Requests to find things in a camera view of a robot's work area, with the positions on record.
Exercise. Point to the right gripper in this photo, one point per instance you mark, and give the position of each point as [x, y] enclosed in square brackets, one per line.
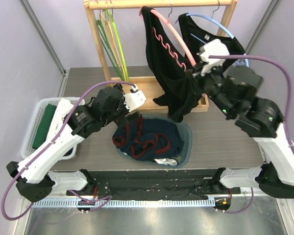
[197, 75]

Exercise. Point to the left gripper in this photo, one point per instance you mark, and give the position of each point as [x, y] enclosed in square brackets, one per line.
[124, 119]

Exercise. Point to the navy maroon-trim tank top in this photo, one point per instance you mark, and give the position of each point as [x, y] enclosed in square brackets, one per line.
[149, 139]

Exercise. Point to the black tank top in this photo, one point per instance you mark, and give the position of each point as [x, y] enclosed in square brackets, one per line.
[210, 39]
[171, 69]

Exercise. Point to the striped tank top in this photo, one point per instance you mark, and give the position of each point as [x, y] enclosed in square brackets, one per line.
[167, 161]

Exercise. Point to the pink hanger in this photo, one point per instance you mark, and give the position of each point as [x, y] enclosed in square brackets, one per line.
[174, 36]

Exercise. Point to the light blue hanger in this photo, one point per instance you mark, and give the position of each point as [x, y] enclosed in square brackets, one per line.
[218, 24]

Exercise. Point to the green hanger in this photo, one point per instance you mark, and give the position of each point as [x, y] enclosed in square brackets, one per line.
[109, 42]

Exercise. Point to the neon yellow hanger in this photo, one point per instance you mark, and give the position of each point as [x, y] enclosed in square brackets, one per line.
[120, 48]

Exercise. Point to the green tank top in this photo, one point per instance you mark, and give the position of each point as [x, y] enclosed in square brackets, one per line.
[178, 160]

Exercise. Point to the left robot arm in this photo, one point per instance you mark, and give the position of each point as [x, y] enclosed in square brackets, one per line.
[33, 178]

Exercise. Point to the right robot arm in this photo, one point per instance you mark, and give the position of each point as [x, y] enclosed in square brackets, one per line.
[260, 118]

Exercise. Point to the wooden clothes rack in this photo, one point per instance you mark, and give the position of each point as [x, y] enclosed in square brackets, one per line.
[149, 82]

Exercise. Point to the blue plastic tub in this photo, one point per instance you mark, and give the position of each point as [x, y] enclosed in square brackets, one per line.
[186, 135]

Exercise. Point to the green folded garment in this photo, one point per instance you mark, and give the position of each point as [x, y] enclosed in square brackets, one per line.
[43, 128]

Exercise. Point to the white laundry basket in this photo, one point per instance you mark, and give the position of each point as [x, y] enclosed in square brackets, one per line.
[37, 115]

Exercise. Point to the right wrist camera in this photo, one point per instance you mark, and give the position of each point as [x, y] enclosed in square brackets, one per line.
[213, 48]

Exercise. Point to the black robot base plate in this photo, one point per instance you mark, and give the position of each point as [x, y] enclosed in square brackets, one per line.
[160, 184]

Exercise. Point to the white cable duct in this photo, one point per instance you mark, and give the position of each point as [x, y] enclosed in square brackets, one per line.
[77, 203]

